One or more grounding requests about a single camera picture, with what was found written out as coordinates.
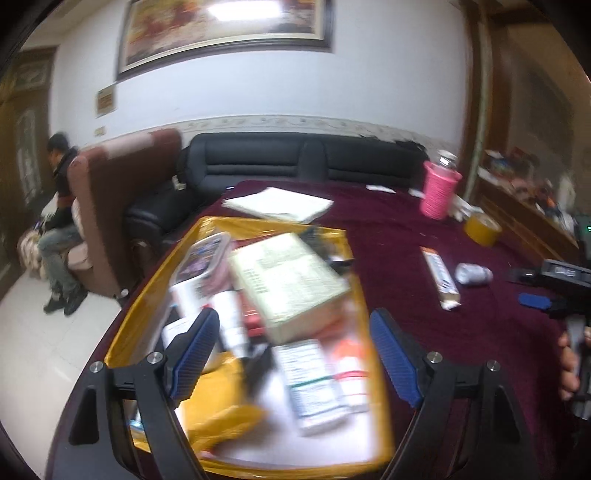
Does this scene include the white medicine bottle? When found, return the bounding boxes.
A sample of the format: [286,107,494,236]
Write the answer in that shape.
[455,263,494,286]

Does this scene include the white blue toothpaste box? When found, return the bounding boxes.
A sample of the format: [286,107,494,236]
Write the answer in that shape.
[421,247,461,311]

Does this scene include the small white box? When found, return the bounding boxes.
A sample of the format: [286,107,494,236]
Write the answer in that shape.
[273,339,349,436]

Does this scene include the yellow snack packet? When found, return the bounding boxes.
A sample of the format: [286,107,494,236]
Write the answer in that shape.
[175,352,266,455]

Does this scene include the large white green box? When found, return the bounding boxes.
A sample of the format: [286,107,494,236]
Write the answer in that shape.
[229,233,349,345]

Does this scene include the pink tin box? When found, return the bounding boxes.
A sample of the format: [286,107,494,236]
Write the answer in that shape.
[169,232,233,292]

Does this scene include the right hand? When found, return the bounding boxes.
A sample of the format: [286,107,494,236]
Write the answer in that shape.
[558,331,580,401]

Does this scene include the yellow tape roll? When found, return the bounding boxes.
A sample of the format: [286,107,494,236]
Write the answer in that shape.
[464,213,502,247]

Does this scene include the yellow storage tray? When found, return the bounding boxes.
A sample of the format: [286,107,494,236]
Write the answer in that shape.
[104,216,394,479]

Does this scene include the pink knitted bottle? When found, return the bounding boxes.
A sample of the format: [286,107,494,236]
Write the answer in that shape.
[420,150,463,220]

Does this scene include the wooden side shelf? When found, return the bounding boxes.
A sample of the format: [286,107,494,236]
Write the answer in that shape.
[461,1,590,263]

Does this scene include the seated person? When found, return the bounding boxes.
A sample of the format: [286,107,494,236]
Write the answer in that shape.
[38,132,87,317]

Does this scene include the white paper stack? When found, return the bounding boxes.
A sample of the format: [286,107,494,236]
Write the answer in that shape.
[222,187,334,224]

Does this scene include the brown armchair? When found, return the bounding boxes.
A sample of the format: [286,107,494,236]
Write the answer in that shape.
[67,128,182,299]

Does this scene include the black leather sofa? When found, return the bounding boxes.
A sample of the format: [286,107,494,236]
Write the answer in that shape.
[123,132,428,254]

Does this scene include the wooden cabinet doors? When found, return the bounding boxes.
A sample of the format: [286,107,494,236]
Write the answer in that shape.
[1,47,56,295]

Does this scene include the framed horse painting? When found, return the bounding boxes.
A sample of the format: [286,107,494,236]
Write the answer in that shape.
[116,1,335,81]

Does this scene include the small wall plaque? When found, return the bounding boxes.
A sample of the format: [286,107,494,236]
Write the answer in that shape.
[95,84,116,117]

